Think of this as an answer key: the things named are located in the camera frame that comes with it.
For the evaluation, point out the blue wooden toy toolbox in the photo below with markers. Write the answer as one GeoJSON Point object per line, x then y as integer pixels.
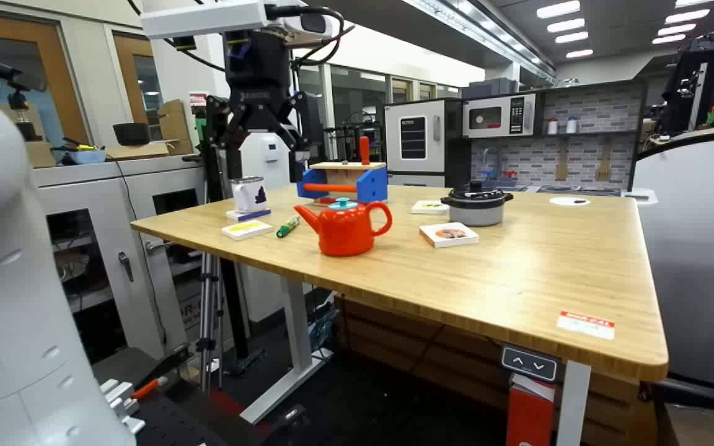
{"type": "Point", "coordinates": [357, 179]}

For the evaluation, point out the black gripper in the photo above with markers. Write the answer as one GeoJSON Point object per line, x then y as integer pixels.
{"type": "Point", "coordinates": [259, 80]}

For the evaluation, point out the red white warning sticker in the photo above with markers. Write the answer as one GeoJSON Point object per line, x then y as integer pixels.
{"type": "Point", "coordinates": [585, 324]}

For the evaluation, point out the white microwave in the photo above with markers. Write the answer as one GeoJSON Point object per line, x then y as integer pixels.
{"type": "Point", "coordinates": [498, 116]}

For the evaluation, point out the white table leg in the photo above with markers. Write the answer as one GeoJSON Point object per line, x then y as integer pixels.
{"type": "Point", "coordinates": [302, 357]}

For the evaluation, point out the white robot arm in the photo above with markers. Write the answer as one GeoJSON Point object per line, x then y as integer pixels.
{"type": "Point", "coordinates": [48, 390]}

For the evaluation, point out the grey pot with black lid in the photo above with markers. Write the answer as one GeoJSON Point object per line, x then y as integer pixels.
{"type": "Point", "coordinates": [477, 209]}

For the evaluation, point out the grey cabinet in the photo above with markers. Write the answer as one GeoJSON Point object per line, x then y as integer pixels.
{"type": "Point", "coordinates": [125, 288]}

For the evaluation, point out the white metal mug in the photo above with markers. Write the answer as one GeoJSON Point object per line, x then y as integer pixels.
{"type": "Point", "coordinates": [248, 193]}

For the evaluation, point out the white oven cabinet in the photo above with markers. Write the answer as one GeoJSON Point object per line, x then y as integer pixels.
{"type": "Point", "coordinates": [424, 141]}

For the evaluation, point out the orange teapot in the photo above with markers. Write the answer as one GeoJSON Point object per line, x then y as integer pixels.
{"type": "Point", "coordinates": [346, 227]}

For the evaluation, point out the small yellow green book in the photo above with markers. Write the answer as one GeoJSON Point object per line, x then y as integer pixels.
{"type": "Point", "coordinates": [429, 205]}

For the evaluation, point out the green marker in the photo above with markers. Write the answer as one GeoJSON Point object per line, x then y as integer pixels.
{"type": "Point", "coordinates": [285, 228]}

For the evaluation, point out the desk height control panel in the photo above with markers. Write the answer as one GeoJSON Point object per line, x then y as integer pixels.
{"type": "Point", "coordinates": [531, 365]}

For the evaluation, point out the yellow white small book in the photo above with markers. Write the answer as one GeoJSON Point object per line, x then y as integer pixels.
{"type": "Point", "coordinates": [245, 228]}

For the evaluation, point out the white red small book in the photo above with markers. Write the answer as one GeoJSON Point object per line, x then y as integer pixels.
{"type": "Point", "coordinates": [449, 233]}

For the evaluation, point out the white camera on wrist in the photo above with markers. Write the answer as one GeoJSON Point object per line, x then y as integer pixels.
{"type": "Point", "coordinates": [288, 17]}

